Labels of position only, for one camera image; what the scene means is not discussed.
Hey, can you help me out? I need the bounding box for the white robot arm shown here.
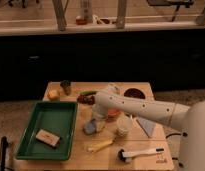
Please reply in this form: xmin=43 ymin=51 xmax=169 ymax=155
xmin=93 ymin=90 xmax=205 ymax=171

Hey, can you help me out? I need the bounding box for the orange small bowl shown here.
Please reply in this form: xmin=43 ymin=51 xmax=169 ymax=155
xmin=108 ymin=109 xmax=120 ymax=118

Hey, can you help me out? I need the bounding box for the dark red toy item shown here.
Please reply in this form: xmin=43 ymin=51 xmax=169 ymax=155
xmin=77 ymin=95 xmax=95 ymax=105

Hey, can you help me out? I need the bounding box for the green cucumber toy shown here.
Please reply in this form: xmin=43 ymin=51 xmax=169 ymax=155
xmin=80 ymin=91 xmax=97 ymax=96

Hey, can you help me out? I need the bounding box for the yellow banana toy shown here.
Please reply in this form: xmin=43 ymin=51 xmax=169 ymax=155
xmin=87 ymin=140 xmax=113 ymax=153

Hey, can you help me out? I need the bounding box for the brown bowl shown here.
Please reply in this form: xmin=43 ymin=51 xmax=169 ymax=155
xmin=124 ymin=88 xmax=145 ymax=99

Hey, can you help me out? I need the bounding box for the green plastic tray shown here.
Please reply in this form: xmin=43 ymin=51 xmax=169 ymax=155
xmin=16 ymin=101 xmax=78 ymax=161

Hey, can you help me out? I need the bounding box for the dark metal cup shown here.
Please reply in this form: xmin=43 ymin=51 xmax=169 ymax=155
xmin=60 ymin=80 xmax=71 ymax=95

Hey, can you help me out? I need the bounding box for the yellow round fruit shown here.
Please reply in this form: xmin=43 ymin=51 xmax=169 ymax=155
xmin=47 ymin=90 xmax=60 ymax=101

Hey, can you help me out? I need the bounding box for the grey triangular cloth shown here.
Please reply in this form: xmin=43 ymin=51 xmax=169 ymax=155
xmin=136 ymin=117 xmax=156 ymax=138

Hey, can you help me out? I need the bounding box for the small cardboard box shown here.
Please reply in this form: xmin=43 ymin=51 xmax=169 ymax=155
xmin=36 ymin=129 xmax=60 ymax=147

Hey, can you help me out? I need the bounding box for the black pole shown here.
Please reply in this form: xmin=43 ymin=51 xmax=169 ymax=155
xmin=0 ymin=136 xmax=8 ymax=171

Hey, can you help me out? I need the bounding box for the white handled black brush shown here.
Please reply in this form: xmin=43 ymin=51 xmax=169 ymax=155
xmin=118 ymin=148 xmax=164 ymax=163

